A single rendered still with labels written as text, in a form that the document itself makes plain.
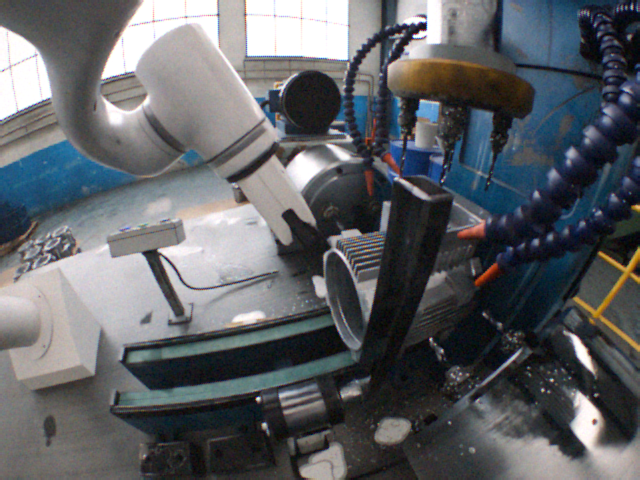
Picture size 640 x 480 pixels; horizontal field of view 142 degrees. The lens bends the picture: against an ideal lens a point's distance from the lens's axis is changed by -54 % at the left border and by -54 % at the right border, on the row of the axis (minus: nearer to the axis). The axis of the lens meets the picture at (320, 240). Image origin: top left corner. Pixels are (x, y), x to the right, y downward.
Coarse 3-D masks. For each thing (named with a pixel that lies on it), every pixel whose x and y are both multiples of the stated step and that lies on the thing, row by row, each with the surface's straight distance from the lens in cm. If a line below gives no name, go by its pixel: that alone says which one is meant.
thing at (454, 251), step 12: (384, 204) 36; (456, 204) 41; (384, 216) 37; (456, 216) 41; (468, 216) 40; (384, 228) 37; (456, 228) 34; (468, 228) 35; (444, 240) 32; (456, 240) 34; (468, 240) 37; (444, 252) 34; (456, 252) 36; (468, 252) 38; (444, 264) 36; (456, 264) 38
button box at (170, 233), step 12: (132, 228) 61; (144, 228) 56; (156, 228) 55; (168, 228) 54; (180, 228) 57; (108, 240) 60; (120, 240) 59; (132, 240) 57; (144, 240) 56; (156, 240) 55; (168, 240) 54; (180, 240) 55; (120, 252) 60; (132, 252) 58
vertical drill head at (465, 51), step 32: (448, 0) 32; (480, 0) 32; (448, 32) 31; (480, 32) 31; (416, 64) 26; (448, 64) 25; (480, 64) 28; (512, 64) 31; (416, 96) 27; (448, 96) 25; (480, 96) 25; (512, 96) 27; (448, 128) 27; (448, 160) 28
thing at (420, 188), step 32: (416, 192) 12; (448, 192) 12; (416, 224) 12; (384, 256) 15; (416, 256) 13; (384, 288) 16; (416, 288) 15; (384, 320) 17; (384, 352) 20; (352, 384) 29
